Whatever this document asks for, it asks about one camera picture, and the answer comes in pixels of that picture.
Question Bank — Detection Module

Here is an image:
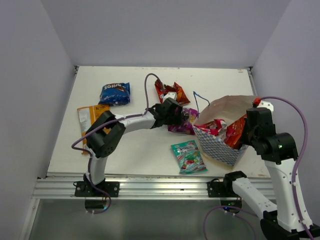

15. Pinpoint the purple grape candy bag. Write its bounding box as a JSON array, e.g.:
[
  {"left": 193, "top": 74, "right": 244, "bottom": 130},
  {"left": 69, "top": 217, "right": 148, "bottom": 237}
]
[{"left": 167, "top": 108, "right": 198, "bottom": 135}]

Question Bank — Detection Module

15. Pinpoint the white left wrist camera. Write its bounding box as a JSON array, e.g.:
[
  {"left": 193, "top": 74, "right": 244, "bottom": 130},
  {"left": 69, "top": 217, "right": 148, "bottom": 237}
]
[{"left": 162, "top": 92, "right": 177, "bottom": 103}]

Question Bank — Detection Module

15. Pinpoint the blue checkered paper bag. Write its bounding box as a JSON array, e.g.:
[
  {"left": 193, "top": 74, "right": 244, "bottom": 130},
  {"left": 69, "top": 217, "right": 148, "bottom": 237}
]
[{"left": 192, "top": 95, "right": 256, "bottom": 167}]

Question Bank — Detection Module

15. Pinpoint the aluminium table frame rail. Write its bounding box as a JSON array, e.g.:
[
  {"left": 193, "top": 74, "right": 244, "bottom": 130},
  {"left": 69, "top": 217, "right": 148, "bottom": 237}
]
[{"left": 32, "top": 66, "right": 255, "bottom": 200}]

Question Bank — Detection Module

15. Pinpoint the pink snack bag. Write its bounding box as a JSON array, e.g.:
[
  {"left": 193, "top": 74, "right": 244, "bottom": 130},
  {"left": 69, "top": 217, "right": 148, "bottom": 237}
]
[{"left": 195, "top": 119, "right": 227, "bottom": 137}]

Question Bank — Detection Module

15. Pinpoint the red torn chip bag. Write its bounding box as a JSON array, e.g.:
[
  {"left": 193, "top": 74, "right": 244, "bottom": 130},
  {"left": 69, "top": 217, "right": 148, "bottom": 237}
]
[{"left": 154, "top": 79, "right": 190, "bottom": 106}]

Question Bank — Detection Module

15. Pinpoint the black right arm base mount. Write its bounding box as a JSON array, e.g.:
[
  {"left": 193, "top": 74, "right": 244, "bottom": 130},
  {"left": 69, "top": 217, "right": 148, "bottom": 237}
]
[{"left": 206, "top": 178, "right": 239, "bottom": 198}]

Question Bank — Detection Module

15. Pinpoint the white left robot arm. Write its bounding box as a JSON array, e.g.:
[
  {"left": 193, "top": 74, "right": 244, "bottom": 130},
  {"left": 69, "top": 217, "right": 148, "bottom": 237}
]
[{"left": 85, "top": 98, "right": 183, "bottom": 197}]

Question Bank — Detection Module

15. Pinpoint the blue Doritos chip bag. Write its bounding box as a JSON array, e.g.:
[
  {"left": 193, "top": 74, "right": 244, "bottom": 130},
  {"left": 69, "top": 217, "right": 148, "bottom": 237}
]
[{"left": 99, "top": 82, "right": 131, "bottom": 106}]

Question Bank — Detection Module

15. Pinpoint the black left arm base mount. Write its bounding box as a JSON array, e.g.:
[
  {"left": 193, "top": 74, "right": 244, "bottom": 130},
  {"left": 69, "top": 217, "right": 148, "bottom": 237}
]
[{"left": 73, "top": 181, "right": 120, "bottom": 198}]

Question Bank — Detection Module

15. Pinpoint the orange yellow snack packet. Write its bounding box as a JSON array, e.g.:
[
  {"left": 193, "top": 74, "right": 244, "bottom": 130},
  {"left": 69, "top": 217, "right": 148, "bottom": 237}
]
[{"left": 76, "top": 104, "right": 112, "bottom": 156}]

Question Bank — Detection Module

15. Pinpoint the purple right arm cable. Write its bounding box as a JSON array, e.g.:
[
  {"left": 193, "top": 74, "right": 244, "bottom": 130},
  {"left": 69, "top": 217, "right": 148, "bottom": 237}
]
[{"left": 202, "top": 96, "right": 320, "bottom": 240}]

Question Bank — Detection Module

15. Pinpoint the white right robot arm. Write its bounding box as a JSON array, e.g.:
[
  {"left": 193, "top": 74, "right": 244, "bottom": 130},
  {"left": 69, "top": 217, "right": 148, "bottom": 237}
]
[{"left": 222, "top": 107, "right": 320, "bottom": 240}]

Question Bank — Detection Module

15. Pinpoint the orange cream cassava chips bag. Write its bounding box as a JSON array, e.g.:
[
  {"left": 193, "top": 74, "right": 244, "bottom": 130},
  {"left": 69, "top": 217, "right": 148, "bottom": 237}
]
[{"left": 224, "top": 114, "right": 247, "bottom": 150}]

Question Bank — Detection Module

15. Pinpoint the teal Fox's candy bag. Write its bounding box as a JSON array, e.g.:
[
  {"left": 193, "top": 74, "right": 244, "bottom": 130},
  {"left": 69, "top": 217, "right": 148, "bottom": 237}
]
[{"left": 171, "top": 140, "right": 207, "bottom": 175}]

